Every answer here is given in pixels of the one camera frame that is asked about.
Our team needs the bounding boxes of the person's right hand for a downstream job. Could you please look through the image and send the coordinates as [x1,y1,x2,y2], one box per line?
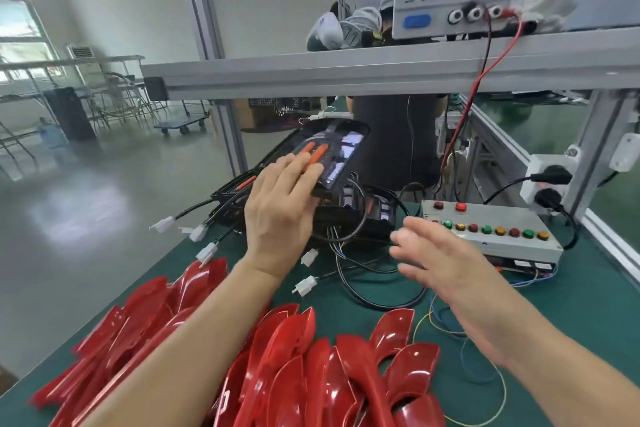
[388,216,526,368]

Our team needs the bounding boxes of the person's left hand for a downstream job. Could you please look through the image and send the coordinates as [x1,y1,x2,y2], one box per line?
[243,151,326,280]

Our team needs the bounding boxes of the pile of black lamp housings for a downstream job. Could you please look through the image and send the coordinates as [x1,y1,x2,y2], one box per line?
[150,156,431,313]

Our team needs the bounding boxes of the black tail light assembly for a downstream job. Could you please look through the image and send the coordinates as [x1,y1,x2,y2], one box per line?
[265,117,371,193]

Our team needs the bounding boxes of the coloured wire harness with connector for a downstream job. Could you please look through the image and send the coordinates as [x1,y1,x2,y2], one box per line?
[410,262,561,427]

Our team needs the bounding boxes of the person's left forearm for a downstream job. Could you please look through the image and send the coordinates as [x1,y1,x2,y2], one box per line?
[85,262,291,427]

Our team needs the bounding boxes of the beige test button box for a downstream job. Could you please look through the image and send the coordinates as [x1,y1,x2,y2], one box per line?
[420,199,564,268]

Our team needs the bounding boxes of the large cardboard box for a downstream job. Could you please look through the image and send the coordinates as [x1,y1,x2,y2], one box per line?
[232,96,321,133]

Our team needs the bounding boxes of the flat platform trolley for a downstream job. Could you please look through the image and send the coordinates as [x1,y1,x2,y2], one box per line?
[153,106,213,135]

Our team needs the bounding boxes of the white power strip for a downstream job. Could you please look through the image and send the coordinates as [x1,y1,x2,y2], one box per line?
[520,146,583,207]

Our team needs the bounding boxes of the pile of red lens covers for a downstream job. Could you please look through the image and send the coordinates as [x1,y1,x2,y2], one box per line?
[28,258,446,427]

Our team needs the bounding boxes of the white cloth bundle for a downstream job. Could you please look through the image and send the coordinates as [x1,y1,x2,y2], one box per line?
[305,3,386,51]

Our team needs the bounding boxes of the group of metal chairs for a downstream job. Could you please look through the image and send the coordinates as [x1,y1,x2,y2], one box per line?
[0,53,151,157]

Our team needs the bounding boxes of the black bin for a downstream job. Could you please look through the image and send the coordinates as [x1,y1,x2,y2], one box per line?
[43,86,98,143]

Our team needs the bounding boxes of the water bottle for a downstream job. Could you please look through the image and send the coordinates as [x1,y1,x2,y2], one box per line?
[35,116,56,147]

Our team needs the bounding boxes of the white air conditioner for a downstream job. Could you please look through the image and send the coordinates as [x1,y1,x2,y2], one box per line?
[65,43,96,61]

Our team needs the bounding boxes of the white work gloves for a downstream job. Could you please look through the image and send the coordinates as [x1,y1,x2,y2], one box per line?
[515,0,579,35]

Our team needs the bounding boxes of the window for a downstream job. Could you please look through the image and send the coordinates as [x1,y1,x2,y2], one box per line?
[0,0,61,83]

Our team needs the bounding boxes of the aluminium workstation frame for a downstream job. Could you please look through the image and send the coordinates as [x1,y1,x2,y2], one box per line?
[140,0,640,253]

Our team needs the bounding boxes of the red power cable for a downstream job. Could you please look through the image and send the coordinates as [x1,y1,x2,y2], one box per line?
[440,11,526,177]

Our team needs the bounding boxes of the white switch box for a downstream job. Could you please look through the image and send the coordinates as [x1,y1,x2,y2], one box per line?
[608,131,640,175]

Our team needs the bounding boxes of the black power cable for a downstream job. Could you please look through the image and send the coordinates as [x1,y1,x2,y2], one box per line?
[480,11,496,73]

